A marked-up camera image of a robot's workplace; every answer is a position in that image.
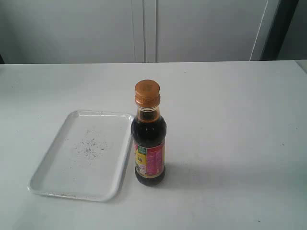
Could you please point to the dark soy sauce bottle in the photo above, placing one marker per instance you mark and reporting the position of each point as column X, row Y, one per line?
column 148, row 131

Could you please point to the white rectangular plastic tray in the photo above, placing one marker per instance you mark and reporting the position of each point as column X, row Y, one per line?
column 87, row 159

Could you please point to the white cabinet with doors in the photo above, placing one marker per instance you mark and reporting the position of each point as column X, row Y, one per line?
column 133, row 31

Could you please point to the dark vertical post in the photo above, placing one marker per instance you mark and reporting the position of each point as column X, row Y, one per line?
column 278, row 29

